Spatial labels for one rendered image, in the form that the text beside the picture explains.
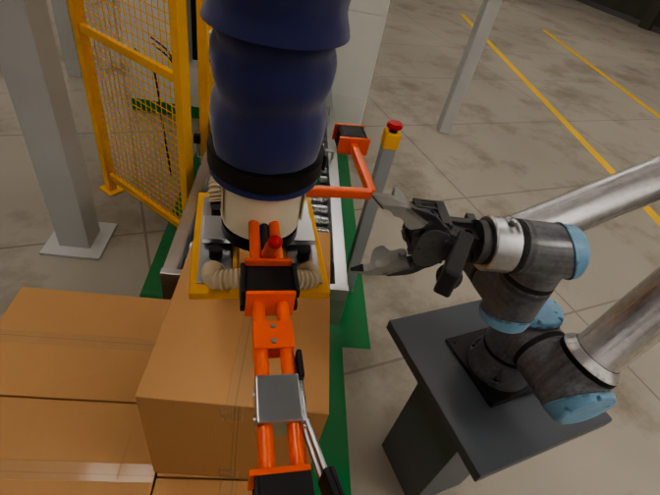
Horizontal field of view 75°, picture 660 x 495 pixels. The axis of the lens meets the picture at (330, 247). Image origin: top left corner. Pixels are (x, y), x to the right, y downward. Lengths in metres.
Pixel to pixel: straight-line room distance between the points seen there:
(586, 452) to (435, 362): 1.27
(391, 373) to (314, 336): 1.19
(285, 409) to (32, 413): 1.01
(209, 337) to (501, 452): 0.81
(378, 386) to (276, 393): 1.57
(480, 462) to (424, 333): 0.40
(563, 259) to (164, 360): 0.80
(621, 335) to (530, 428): 0.41
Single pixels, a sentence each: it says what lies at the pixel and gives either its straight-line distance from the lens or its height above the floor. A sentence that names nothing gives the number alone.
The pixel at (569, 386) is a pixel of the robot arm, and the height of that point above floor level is 1.01.
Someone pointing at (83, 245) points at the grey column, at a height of 0.04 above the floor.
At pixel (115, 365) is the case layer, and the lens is 1.53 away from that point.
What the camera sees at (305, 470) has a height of 1.27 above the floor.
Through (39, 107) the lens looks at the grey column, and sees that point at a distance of 2.27.
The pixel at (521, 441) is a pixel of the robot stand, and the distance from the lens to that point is 1.37.
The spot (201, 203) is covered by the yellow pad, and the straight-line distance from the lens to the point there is 1.11.
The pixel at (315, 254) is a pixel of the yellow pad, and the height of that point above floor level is 1.14.
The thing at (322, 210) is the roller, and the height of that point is 0.54.
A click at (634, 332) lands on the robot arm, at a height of 1.18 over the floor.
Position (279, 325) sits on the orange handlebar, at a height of 1.26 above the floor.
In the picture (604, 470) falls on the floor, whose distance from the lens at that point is 2.52.
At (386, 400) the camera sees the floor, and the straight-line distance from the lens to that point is 2.15.
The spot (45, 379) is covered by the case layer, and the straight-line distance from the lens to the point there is 1.56.
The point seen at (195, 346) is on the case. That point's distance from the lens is 1.05.
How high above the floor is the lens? 1.81
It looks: 41 degrees down
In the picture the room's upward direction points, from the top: 13 degrees clockwise
